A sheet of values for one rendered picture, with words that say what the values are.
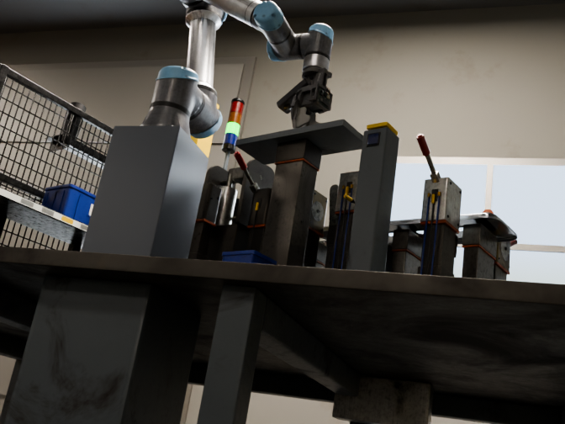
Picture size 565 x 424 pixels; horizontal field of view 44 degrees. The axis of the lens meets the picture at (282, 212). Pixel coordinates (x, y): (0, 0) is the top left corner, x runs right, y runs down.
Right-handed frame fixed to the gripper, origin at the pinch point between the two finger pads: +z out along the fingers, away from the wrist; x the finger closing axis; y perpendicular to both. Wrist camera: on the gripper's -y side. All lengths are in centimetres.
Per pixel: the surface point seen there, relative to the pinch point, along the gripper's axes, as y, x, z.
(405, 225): 18.9, 29.4, 17.7
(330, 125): 15.8, -5.3, 2.4
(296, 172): 4.1, -2.8, 12.9
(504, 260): 37, 56, 21
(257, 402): -162, 172, 56
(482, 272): 40, 35, 31
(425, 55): -94, 203, -176
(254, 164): -23.9, 7.3, 1.2
